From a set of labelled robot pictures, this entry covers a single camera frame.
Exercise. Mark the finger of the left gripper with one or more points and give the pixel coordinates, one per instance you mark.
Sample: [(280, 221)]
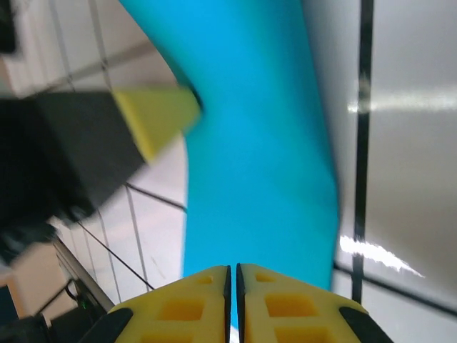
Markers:
[(157, 118)]

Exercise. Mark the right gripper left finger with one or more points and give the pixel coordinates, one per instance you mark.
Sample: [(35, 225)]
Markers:
[(178, 314)]

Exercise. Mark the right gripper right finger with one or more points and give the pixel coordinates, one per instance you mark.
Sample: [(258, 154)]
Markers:
[(296, 314)]

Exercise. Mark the blue square paper sheet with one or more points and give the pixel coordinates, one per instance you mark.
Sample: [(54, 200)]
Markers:
[(250, 160)]

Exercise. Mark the aluminium mounting rail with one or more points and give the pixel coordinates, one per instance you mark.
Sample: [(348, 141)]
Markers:
[(71, 261)]

